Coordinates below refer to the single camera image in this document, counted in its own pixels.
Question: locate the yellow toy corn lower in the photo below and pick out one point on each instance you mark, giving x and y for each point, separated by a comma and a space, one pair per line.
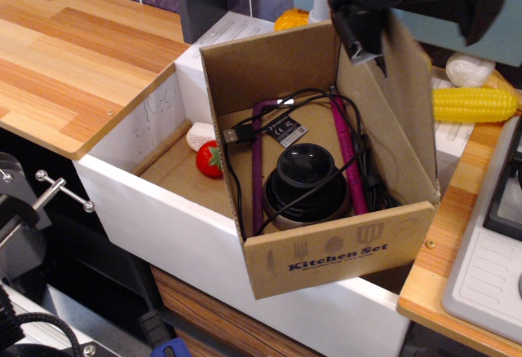
473, 105

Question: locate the white sink basin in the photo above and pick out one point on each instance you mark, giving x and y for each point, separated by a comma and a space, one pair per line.
333, 287

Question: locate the orange toy pepper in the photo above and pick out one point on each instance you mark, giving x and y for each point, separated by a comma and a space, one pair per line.
291, 18

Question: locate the white toy garlic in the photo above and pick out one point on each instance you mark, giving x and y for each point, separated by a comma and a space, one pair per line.
468, 71

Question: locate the brown cardboard kitchen set box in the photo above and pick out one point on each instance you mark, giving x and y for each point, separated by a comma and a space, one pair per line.
394, 134

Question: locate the metal clamp with handle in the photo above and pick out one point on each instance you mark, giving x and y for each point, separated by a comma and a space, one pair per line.
23, 217

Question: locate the red toy strawberry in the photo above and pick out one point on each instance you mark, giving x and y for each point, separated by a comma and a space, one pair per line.
208, 160

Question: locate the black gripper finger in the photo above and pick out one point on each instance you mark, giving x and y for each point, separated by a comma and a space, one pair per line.
360, 31
475, 17

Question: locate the yellow toy piece behind garlic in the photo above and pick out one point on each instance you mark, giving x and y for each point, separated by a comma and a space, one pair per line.
497, 81

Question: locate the grey toy stove top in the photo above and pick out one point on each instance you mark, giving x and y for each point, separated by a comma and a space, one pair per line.
483, 286

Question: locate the blue clamp handle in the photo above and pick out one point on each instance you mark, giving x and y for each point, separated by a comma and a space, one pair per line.
175, 347

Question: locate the black round device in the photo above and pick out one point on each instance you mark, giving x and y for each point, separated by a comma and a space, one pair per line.
305, 188

